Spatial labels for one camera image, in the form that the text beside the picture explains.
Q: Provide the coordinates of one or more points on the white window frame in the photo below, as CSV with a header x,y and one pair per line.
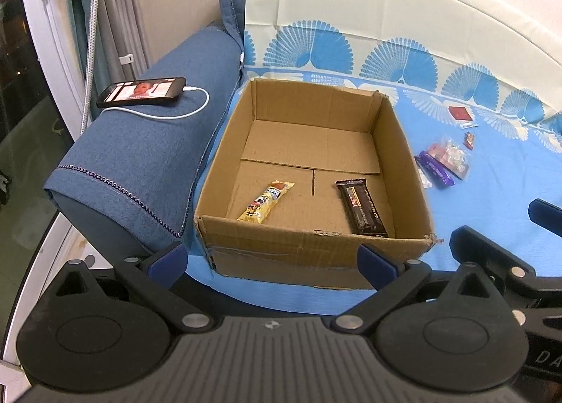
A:
x,y
48,34

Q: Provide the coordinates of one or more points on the clear bag of candies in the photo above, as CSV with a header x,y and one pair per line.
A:
x,y
452,155

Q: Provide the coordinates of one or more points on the yellow snack bar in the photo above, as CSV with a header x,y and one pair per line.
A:
x,y
265,202

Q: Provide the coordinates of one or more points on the small gold red candy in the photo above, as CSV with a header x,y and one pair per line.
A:
x,y
470,140

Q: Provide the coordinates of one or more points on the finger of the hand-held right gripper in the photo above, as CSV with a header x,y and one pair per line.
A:
x,y
478,245
546,214

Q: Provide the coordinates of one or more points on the black smartphone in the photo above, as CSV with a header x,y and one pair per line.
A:
x,y
140,92

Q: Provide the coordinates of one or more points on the small white packet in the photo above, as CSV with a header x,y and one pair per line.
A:
x,y
425,179

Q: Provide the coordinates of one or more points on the purple stick packet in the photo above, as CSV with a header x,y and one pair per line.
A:
x,y
434,169

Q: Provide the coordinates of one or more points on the red flat packet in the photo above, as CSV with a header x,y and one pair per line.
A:
x,y
462,115

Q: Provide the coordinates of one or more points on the dark brown snack bar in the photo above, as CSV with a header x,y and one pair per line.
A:
x,y
362,209

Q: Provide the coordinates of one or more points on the blue fan-patterned sheet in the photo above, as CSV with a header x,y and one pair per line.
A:
x,y
483,209

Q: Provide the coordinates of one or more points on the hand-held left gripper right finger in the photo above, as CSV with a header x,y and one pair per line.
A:
x,y
374,263

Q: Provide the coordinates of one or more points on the brown cardboard box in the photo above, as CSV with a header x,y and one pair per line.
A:
x,y
307,144

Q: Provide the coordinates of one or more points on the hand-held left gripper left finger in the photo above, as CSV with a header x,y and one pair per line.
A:
x,y
169,261

